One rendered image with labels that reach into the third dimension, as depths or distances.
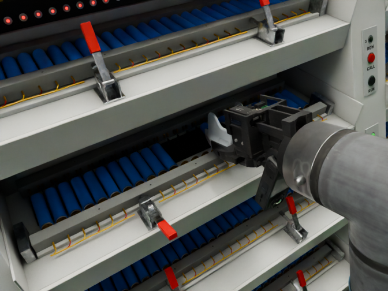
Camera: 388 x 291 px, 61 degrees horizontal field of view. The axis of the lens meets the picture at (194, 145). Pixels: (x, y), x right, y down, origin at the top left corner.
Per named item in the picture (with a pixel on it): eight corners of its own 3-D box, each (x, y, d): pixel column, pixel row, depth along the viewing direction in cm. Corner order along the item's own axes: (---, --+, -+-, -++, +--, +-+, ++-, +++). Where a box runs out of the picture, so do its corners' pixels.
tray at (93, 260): (348, 143, 66) (364, 104, 60) (41, 314, 43) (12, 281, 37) (279, 96, 79) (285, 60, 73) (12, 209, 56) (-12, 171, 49)
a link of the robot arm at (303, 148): (364, 185, 40) (307, 221, 36) (330, 171, 44) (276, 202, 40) (365, 116, 36) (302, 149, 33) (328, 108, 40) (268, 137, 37)
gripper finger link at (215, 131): (201, 104, 56) (239, 112, 49) (208, 135, 58) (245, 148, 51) (187, 111, 55) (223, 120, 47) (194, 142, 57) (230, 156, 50)
